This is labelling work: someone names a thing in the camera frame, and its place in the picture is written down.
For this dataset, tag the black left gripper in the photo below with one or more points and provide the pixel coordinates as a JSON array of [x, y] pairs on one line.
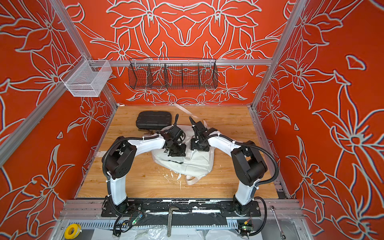
[[182, 152]]

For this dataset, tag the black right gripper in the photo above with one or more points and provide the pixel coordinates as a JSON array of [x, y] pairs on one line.
[[193, 146]]

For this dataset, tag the white student backpack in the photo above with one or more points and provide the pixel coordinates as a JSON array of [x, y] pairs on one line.
[[196, 164]]

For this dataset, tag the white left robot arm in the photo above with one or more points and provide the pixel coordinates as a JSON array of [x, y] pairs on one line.
[[118, 159]]

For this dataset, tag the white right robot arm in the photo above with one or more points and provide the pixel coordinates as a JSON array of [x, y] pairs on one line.
[[248, 162]]

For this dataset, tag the black plastic tool case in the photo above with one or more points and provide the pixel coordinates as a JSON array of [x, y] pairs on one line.
[[153, 120]]

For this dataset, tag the steel wrench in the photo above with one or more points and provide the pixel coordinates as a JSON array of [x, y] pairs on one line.
[[282, 234]]

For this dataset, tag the yellow tape roll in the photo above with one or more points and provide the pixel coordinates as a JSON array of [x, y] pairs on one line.
[[72, 231]]

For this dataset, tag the metal clamp handle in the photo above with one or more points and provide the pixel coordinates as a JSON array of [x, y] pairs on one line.
[[172, 209]]

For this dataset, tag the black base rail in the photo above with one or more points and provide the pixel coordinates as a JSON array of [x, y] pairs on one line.
[[224, 207]]

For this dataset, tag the black wire wall basket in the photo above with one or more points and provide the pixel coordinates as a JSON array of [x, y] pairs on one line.
[[178, 74]]

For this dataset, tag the white wire wall basket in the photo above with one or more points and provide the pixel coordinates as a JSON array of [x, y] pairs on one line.
[[84, 80]]

